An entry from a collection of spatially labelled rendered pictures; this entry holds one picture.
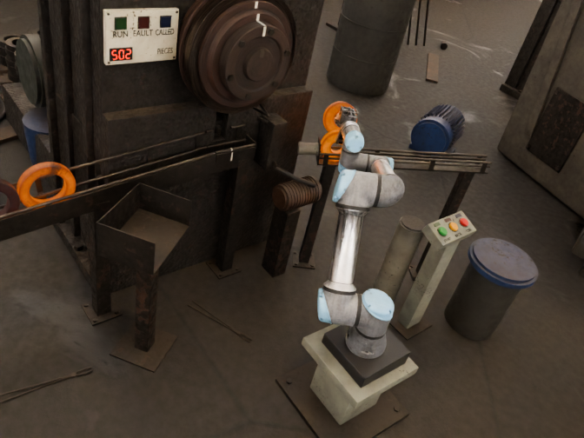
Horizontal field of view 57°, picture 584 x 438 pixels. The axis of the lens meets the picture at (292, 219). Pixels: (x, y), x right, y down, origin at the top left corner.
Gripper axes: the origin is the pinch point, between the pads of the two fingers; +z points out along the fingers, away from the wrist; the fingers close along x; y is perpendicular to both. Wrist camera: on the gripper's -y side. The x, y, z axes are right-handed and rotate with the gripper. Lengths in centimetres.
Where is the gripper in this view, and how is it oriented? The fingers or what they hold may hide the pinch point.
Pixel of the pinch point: (341, 115)
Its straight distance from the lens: 247.8
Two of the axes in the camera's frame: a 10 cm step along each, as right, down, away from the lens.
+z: -0.6, -5.5, 8.4
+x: -9.7, -1.5, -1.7
